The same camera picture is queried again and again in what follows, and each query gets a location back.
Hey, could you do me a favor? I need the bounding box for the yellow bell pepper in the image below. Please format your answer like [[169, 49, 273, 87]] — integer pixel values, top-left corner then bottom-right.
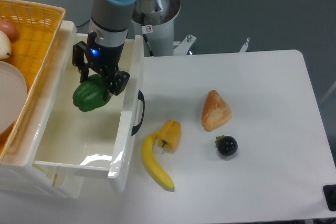
[[157, 120, 181, 152]]

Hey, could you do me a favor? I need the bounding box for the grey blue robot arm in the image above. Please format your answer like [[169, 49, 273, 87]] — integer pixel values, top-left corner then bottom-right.
[[72, 0, 181, 102]]

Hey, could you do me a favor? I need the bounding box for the white drawer cabinet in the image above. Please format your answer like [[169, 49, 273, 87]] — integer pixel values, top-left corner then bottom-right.
[[1, 21, 83, 198]]

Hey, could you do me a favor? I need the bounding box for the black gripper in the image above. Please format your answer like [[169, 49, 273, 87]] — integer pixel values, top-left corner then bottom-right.
[[72, 31, 130, 101]]

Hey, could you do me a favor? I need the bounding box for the yellow banana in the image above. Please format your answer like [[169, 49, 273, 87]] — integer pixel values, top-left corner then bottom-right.
[[141, 131, 175, 191]]

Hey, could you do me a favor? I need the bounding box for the open white upper drawer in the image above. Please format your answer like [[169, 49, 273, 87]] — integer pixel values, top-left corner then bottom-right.
[[32, 32, 145, 194]]

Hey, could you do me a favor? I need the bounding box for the red apple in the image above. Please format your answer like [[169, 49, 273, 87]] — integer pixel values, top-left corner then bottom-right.
[[0, 19, 18, 42]]

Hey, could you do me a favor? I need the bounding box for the triangular bread pastry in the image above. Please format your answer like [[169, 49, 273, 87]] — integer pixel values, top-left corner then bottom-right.
[[201, 90, 232, 131]]

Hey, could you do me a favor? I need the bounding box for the dark purple mangosteen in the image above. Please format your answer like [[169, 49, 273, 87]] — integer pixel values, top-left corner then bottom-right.
[[215, 135, 238, 157]]

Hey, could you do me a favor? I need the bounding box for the black object at table edge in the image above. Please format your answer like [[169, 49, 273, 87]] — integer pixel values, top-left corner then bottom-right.
[[323, 184, 336, 211]]

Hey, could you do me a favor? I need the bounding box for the pale pear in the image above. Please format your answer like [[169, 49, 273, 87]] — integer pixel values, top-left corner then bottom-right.
[[0, 31, 13, 60]]

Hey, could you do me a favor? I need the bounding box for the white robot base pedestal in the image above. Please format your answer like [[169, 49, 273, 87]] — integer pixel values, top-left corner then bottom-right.
[[132, 0, 196, 57]]

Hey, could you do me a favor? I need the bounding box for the green bell pepper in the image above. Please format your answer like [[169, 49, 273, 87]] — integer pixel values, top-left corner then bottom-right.
[[72, 74, 111, 112]]

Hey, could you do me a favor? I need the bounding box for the orange woven basket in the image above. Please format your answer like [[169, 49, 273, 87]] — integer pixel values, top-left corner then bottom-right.
[[1, 0, 66, 159]]

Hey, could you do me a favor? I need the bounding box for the pink plate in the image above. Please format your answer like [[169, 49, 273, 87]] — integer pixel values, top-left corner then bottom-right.
[[1, 61, 27, 134]]

